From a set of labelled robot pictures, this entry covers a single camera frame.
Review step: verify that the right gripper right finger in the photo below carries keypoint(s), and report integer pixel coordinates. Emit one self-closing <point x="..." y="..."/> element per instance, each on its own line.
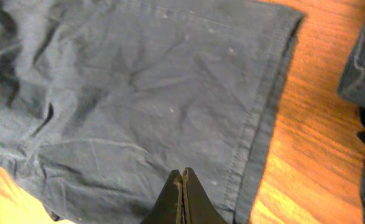
<point x="197" y="206"/>

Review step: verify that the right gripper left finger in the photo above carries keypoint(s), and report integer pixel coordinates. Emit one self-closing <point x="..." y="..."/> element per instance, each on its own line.
<point x="168" y="206"/>

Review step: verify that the navy blue shorts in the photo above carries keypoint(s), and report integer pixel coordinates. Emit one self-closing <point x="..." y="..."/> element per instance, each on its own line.
<point x="100" y="100"/>

